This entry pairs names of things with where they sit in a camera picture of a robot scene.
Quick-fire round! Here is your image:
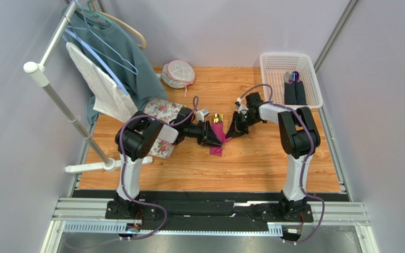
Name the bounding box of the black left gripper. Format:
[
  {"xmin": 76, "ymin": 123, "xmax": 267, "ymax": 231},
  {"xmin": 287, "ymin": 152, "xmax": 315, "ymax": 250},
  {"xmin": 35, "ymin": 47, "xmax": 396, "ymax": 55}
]
[{"xmin": 184, "ymin": 121, "xmax": 223, "ymax": 148}]

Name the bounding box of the magenta paper napkin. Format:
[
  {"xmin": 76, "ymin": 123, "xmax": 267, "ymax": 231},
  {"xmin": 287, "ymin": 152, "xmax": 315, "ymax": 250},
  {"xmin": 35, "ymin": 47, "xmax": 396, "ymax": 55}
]
[{"xmin": 210, "ymin": 122, "xmax": 232, "ymax": 157}]

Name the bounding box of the iridescent fork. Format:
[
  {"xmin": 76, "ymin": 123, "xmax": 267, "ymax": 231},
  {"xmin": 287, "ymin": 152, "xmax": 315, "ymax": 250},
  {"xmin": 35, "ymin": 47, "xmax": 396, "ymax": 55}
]
[{"xmin": 217, "ymin": 113, "xmax": 224, "ymax": 124}]

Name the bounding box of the iridescent gold spoon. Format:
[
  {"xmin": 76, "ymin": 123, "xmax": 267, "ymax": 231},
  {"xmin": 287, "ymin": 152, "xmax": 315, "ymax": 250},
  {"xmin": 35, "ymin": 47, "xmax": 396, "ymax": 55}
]
[{"xmin": 213, "ymin": 113, "xmax": 218, "ymax": 124}]

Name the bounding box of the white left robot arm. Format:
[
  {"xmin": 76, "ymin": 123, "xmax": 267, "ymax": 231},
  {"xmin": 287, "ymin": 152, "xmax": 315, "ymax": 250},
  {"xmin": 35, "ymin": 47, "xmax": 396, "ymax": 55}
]
[{"xmin": 105, "ymin": 107, "xmax": 222, "ymax": 219}]

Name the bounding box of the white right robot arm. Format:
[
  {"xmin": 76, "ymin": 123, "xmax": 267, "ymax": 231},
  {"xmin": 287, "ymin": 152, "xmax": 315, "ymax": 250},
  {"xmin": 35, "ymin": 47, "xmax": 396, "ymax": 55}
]
[{"xmin": 226, "ymin": 92, "xmax": 321, "ymax": 221}]

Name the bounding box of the dark rolled napkin bundle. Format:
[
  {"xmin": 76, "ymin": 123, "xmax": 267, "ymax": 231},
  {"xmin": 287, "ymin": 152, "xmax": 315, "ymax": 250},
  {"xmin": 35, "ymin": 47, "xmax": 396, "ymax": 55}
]
[{"xmin": 284, "ymin": 71, "xmax": 307, "ymax": 105}]

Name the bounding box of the floral cloth mat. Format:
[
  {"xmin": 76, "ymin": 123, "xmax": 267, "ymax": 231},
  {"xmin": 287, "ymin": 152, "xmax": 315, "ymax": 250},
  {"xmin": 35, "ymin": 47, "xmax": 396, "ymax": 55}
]
[{"xmin": 143, "ymin": 99, "xmax": 185, "ymax": 159}]

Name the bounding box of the white plastic basket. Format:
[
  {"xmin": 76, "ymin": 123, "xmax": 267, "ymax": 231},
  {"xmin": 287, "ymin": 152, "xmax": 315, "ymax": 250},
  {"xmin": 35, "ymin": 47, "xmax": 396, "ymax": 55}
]
[{"xmin": 259, "ymin": 52, "xmax": 323, "ymax": 109}]

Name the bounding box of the white mesh laundry pouch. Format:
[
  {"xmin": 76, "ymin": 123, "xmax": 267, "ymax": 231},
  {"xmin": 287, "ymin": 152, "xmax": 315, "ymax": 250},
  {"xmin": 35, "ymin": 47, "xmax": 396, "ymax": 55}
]
[{"xmin": 160, "ymin": 60, "xmax": 196, "ymax": 97}]

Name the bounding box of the white towel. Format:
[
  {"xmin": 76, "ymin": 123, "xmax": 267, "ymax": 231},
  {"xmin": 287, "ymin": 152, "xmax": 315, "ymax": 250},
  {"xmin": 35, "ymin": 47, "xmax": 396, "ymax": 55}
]
[{"xmin": 66, "ymin": 42, "xmax": 138, "ymax": 123}]

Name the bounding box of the teal t-shirt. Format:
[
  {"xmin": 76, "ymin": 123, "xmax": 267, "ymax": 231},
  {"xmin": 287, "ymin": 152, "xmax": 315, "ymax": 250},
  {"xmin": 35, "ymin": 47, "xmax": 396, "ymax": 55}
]
[{"xmin": 63, "ymin": 11, "xmax": 168, "ymax": 122}]

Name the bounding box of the wooden clothes hanger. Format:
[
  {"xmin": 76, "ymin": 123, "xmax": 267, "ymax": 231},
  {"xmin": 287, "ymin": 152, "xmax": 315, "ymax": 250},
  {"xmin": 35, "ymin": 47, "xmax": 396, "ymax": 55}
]
[{"xmin": 87, "ymin": 0, "xmax": 147, "ymax": 50}]

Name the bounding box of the blue clothes hanger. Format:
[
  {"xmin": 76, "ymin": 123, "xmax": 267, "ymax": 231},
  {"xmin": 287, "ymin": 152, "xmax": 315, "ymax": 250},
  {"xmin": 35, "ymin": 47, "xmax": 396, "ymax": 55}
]
[{"xmin": 62, "ymin": 12, "xmax": 139, "ymax": 95}]

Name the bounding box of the metal clothes rack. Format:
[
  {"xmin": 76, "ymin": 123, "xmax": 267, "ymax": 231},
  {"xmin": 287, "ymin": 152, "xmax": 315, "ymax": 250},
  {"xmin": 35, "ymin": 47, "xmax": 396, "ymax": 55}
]
[{"xmin": 23, "ymin": 0, "xmax": 153, "ymax": 174}]

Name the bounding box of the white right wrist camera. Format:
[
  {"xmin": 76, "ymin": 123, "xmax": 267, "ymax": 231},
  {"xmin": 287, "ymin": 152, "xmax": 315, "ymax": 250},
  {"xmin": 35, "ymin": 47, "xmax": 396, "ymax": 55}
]
[{"xmin": 235, "ymin": 98, "xmax": 249, "ymax": 114}]

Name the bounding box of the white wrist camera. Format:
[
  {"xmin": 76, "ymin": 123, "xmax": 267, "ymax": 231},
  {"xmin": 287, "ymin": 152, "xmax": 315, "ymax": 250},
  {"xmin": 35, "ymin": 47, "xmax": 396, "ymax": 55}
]
[
  {"xmin": 196, "ymin": 109, "xmax": 210, "ymax": 122},
  {"xmin": 235, "ymin": 98, "xmax": 249, "ymax": 114}
]

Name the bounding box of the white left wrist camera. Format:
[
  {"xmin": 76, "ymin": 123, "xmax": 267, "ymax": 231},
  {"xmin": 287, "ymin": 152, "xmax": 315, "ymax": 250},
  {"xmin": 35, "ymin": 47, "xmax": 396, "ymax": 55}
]
[{"xmin": 196, "ymin": 109, "xmax": 210, "ymax": 122}]

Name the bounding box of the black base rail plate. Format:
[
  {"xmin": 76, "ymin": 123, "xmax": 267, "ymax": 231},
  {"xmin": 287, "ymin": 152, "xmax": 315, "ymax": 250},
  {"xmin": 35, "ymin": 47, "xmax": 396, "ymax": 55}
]
[{"xmin": 105, "ymin": 191, "xmax": 314, "ymax": 232}]

